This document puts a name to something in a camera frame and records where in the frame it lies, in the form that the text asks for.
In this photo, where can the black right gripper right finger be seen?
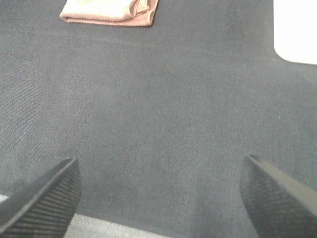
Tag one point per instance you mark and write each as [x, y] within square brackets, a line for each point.
[278, 205]

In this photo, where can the white plastic bin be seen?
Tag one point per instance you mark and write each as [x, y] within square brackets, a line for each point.
[295, 30]

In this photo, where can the brown microfibre towel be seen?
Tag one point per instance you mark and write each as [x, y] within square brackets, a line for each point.
[131, 13]

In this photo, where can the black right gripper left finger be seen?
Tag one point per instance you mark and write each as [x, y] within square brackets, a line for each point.
[45, 208]

